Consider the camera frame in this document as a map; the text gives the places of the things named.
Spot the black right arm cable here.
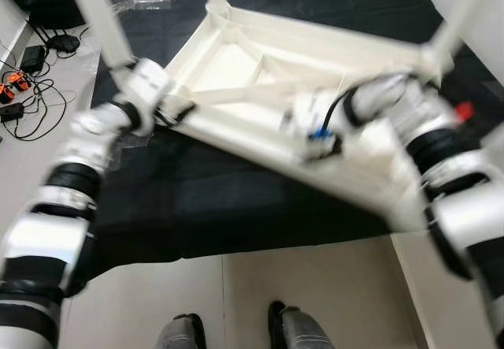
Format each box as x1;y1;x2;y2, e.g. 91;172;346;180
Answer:
321;87;363;133

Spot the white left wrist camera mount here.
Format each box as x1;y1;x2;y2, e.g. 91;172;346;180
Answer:
117;56;176;139

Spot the black power adapter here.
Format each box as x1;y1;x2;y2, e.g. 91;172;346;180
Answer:
20;46;48;74

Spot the black power strip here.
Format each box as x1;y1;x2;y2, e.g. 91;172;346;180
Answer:
0;103;24;123

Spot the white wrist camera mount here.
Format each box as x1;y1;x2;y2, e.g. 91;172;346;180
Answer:
117;56;176;139
285;89;347;162

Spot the black floor cable tangle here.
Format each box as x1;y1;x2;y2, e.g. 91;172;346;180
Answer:
0;18;80;141

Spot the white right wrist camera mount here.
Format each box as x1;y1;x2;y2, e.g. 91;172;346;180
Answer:
285;89;347;162

